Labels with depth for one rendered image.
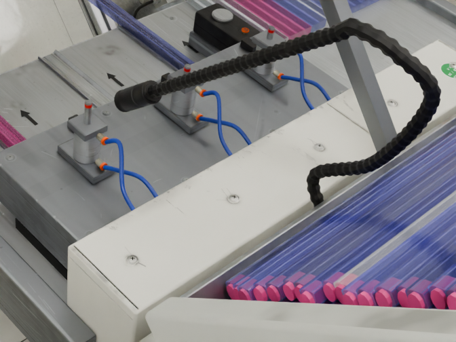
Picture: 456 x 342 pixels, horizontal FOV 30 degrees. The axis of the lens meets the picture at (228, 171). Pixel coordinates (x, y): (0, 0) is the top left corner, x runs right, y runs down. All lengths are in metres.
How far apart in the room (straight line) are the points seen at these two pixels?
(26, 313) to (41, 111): 0.24
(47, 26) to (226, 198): 1.44
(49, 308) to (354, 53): 0.32
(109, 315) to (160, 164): 0.16
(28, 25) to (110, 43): 1.10
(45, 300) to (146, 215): 0.11
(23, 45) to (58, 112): 1.18
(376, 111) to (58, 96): 0.35
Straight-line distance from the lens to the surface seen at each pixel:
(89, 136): 0.70
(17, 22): 2.06
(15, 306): 0.74
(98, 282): 0.63
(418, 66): 0.47
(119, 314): 0.63
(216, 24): 0.95
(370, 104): 0.72
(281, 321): 0.42
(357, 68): 0.71
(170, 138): 0.77
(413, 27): 1.12
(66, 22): 2.12
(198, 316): 0.47
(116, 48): 0.97
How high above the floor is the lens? 1.83
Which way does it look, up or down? 53 degrees down
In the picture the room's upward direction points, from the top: 81 degrees clockwise
